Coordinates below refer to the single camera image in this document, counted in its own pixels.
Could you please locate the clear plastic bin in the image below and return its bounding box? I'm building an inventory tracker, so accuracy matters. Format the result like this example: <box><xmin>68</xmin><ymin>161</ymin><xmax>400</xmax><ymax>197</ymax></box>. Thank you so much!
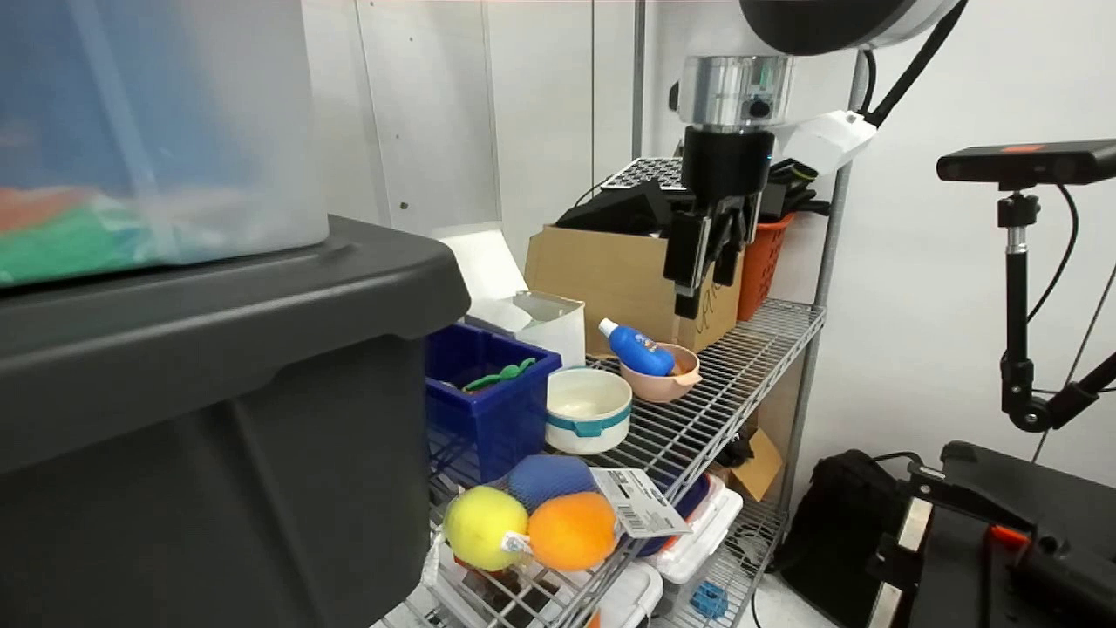
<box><xmin>0</xmin><ymin>0</ymin><xmax>333</xmax><ymax>294</ymax></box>

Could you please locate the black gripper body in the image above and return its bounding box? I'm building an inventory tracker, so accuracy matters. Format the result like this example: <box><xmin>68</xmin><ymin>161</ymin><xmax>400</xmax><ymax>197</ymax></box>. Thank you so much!
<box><xmin>677</xmin><ymin>121</ymin><xmax>783</xmax><ymax>222</ymax></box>

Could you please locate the black cart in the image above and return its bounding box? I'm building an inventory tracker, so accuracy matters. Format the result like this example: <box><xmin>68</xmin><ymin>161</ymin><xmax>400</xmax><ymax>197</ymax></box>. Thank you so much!
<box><xmin>865</xmin><ymin>435</ymin><xmax>1116</xmax><ymax>628</ymax></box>

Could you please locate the orange bin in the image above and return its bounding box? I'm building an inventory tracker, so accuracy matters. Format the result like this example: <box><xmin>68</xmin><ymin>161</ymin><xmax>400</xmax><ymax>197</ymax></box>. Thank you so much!
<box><xmin>737</xmin><ymin>211</ymin><xmax>795</xmax><ymax>324</ymax></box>

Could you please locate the dark grey storage tote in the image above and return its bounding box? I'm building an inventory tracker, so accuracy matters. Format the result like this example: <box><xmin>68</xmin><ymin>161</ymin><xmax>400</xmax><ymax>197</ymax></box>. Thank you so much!
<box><xmin>0</xmin><ymin>211</ymin><xmax>476</xmax><ymax>628</ymax></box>

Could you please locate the small open cardboard box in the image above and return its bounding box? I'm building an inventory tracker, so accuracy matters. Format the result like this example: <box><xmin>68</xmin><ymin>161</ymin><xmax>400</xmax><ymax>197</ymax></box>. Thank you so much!
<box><xmin>707</xmin><ymin>424</ymin><xmax>788</xmax><ymax>507</ymax></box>

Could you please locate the white printed card tag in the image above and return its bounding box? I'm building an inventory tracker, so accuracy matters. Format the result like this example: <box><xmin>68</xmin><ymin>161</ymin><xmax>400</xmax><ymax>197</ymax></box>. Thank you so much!
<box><xmin>587</xmin><ymin>465</ymin><xmax>690</xmax><ymax>542</ymax></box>

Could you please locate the white pot teal band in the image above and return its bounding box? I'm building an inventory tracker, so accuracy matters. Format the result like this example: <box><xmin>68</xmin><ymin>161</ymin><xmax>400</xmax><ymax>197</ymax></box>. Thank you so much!
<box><xmin>544</xmin><ymin>366</ymin><xmax>640</xmax><ymax>456</ymax></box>

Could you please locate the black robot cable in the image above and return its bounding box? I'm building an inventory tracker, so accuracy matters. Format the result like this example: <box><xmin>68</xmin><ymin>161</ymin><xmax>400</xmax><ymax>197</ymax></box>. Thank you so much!
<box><xmin>856</xmin><ymin>0</ymin><xmax>973</xmax><ymax>129</ymax></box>

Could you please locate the black camera bar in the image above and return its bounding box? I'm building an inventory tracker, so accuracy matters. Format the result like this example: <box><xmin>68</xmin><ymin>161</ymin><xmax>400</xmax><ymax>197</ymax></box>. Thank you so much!
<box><xmin>936</xmin><ymin>135</ymin><xmax>1116</xmax><ymax>188</ymax></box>

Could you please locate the yellow plush ball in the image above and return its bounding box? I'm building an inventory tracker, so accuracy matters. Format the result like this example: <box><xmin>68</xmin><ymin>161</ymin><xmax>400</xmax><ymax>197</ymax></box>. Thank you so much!
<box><xmin>442</xmin><ymin>485</ymin><xmax>535</xmax><ymax>577</ymax></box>

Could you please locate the black camera stand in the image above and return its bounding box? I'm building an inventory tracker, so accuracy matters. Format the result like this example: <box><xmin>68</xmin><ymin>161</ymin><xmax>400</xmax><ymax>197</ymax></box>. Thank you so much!
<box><xmin>994</xmin><ymin>185</ymin><xmax>1116</xmax><ymax>435</ymax></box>

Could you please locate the black backpack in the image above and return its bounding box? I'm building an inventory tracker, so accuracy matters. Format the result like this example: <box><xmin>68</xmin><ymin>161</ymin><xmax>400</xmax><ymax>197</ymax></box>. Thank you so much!
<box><xmin>773</xmin><ymin>447</ymin><xmax>912</xmax><ymax>628</ymax></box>

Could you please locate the green toy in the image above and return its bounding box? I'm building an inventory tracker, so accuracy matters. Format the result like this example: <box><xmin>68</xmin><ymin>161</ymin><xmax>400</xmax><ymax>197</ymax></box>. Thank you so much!
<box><xmin>459</xmin><ymin>352</ymin><xmax>540</xmax><ymax>395</ymax></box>

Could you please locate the brown cardboard box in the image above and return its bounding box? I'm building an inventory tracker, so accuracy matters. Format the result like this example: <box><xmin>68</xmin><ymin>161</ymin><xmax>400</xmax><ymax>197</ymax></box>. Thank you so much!
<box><xmin>523</xmin><ymin>222</ymin><xmax>746</xmax><ymax>356</ymax></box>

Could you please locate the white open box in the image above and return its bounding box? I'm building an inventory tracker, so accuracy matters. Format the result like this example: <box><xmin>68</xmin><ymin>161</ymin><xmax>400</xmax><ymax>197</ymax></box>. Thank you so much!
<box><xmin>438</xmin><ymin>229</ymin><xmax>591</xmax><ymax>370</ymax></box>

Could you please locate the orange plush ball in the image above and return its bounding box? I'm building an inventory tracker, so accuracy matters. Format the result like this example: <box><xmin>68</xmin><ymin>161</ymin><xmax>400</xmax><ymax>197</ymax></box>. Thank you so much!
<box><xmin>523</xmin><ymin>487</ymin><xmax>620</xmax><ymax>577</ymax></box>

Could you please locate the grey grid keyboard panel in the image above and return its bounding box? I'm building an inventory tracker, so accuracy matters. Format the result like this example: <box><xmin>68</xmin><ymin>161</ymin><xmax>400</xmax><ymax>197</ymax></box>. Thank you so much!
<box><xmin>601</xmin><ymin>152</ymin><xmax>690</xmax><ymax>196</ymax></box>

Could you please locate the black camera cable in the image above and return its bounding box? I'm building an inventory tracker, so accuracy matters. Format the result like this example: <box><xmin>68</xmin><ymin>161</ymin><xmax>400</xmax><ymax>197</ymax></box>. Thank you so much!
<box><xmin>1023</xmin><ymin>177</ymin><xmax>1084</xmax><ymax>328</ymax></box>

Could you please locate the blue bottle white cap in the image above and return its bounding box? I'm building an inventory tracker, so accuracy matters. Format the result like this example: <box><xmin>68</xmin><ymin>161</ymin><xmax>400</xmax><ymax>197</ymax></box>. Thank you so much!
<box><xmin>597</xmin><ymin>313</ymin><xmax>679</xmax><ymax>378</ymax></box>

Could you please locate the blue spool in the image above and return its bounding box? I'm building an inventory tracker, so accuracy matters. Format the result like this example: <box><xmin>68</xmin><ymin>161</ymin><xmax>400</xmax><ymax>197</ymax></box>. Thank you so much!
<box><xmin>688</xmin><ymin>577</ymin><xmax>733</xmax><ymax>625</ymax></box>

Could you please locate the grey wire shelf rack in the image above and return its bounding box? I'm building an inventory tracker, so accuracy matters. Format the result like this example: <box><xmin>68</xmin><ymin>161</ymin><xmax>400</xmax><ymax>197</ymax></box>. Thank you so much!
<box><xmin>369</xmin><ymin>0</ymin><xmax>881</xmax><ymax>628</ymax></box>

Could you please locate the white lidded container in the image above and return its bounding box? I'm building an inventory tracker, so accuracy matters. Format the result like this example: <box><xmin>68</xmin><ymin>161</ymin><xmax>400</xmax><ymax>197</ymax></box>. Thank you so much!
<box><xmin>642</xmin><ymin>473</ymin><xmax>746</xmax><ymax>586</ymax></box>

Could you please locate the blue storage bin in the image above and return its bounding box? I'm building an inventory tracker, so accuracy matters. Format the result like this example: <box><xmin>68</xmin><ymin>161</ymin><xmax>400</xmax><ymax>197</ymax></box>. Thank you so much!
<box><xmin>421</xmin><ymin>318</ymin><xmax>566</xmax><ymax>485</ymax></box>

